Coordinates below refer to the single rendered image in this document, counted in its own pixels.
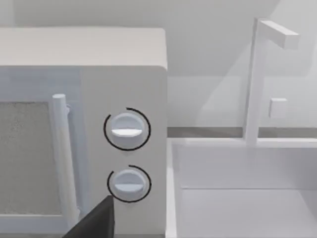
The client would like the pale microwave oven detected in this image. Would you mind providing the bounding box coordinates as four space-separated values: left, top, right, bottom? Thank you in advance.
0 27 168 238

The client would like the tall white tap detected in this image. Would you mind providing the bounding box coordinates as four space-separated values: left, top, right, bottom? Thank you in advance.
244 17 301 147

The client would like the microwave door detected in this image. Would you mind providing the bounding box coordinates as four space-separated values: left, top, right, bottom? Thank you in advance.
0 69 90 225

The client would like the white sink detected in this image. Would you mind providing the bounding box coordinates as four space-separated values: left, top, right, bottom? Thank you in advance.
165 137 317 238

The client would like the white microwave knob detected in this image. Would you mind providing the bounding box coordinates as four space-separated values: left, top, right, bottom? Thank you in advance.
111 170 146 198
108 113 144 145

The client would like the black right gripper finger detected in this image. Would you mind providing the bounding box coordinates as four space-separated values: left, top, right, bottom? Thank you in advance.
62 195 115 238

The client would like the white microwave door handle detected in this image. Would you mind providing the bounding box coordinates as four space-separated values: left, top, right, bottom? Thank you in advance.
51 93 80 229

